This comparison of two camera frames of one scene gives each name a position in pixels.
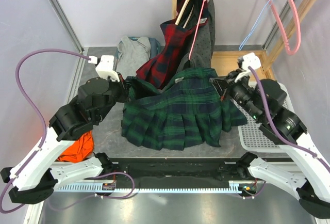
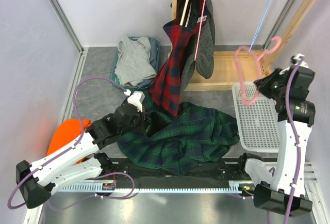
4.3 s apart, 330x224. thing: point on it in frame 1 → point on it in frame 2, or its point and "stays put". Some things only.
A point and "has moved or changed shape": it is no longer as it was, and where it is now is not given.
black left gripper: [123, 86] → [145, 122]
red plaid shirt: [192, 9] has moved or changed shape
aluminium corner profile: [66, 19] stays put
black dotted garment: [200, 51] stays put
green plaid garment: [190, 111] → [192, 136]
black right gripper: [225, 85] → [264, 83]
